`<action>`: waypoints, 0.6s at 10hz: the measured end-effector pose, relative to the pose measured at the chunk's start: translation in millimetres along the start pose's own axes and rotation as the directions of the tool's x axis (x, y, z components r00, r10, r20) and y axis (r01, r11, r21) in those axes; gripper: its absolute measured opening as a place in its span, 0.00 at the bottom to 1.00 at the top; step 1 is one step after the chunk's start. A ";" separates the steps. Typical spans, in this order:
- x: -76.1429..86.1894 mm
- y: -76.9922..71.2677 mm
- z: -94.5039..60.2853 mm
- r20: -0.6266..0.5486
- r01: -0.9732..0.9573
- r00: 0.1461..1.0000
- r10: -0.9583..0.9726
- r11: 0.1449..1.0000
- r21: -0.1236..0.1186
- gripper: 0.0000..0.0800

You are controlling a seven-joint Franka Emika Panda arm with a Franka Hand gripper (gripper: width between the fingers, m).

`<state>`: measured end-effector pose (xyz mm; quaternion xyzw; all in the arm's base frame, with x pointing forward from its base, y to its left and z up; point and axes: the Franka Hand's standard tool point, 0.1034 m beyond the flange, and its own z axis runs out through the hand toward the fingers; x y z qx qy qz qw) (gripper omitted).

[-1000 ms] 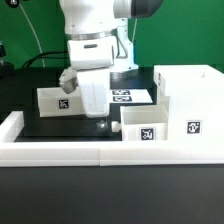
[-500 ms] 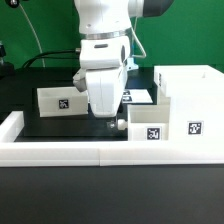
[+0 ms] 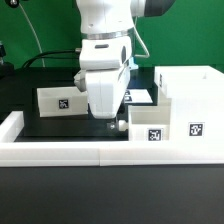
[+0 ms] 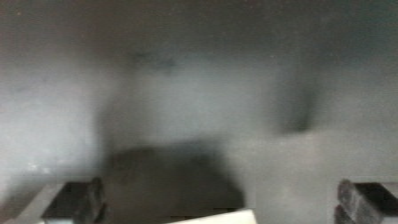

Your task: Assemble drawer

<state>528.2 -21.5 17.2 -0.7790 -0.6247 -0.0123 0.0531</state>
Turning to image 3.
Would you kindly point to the white sheet with tags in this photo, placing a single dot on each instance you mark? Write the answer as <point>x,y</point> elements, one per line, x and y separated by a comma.
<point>137,96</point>

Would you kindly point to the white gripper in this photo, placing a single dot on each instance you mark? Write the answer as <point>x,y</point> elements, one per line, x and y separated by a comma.
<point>104,74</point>

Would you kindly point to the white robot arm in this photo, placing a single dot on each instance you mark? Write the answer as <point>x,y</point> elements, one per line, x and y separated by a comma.
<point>108,19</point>

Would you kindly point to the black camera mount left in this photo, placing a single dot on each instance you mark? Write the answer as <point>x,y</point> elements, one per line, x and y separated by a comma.
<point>6,68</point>

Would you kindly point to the white front drawer with tag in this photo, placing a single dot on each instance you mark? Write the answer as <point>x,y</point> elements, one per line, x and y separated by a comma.
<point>146,123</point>

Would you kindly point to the white rear drawer with tag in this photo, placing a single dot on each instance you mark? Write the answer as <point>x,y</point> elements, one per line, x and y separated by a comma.
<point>61,101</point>

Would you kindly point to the white U-shaped fence frame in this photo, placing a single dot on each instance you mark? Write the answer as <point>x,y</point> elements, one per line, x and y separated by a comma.
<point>110,153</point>

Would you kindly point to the white drawer with tag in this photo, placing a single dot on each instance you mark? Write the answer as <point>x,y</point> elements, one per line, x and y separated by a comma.
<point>146,123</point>
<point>61,101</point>

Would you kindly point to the white drawer cabinet box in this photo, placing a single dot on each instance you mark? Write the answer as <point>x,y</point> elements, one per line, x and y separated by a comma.
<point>196,94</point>

